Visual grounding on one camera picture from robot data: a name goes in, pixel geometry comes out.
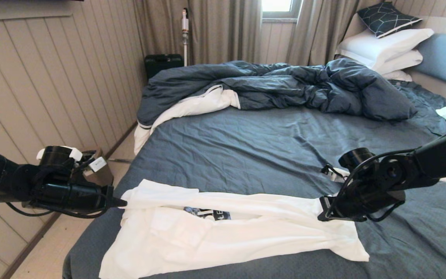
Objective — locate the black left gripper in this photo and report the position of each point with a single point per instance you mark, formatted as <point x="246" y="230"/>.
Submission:
<point x="72" y="197"/>

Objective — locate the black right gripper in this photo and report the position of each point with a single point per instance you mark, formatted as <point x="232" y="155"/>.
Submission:
<point x="366" y="201"/>

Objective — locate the white t-shirt blue print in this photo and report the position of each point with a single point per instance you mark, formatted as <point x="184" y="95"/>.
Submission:
<point x="227" y="240"/>

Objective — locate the brown trash bin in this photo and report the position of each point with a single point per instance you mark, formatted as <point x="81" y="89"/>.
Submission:
<point x="105" y="178"/>

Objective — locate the blue bed with headboard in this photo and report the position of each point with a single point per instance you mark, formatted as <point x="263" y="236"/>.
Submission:
<point x="265" y="147"/>

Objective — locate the dark blue crumpled duvet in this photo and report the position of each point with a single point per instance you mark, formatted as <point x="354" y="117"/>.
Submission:
<point x="285" y="87"/>

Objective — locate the black suitcase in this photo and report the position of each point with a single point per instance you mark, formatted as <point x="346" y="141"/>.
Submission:
<point x="163" y="65"/>

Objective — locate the white stick vacuum cleaner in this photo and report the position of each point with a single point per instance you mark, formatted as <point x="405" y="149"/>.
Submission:
<point x="185" y="40"/>

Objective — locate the beige curtain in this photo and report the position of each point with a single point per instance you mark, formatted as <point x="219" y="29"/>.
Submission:
<point x="319" y="35"/>
<point x="215" y="31"/>

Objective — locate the dark patterned pillow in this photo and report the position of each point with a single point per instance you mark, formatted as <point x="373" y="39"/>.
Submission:
<point x="386" y="19"/>

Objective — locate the window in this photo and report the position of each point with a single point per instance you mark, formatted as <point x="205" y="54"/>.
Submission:
<point x="279" y="6"/>

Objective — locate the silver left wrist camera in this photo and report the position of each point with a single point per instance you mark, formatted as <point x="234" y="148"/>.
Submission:
<point x="97" y="164"/>

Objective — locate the beige bed headboard frame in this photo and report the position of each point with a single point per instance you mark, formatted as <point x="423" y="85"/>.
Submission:
<point x="439" y="88"/>

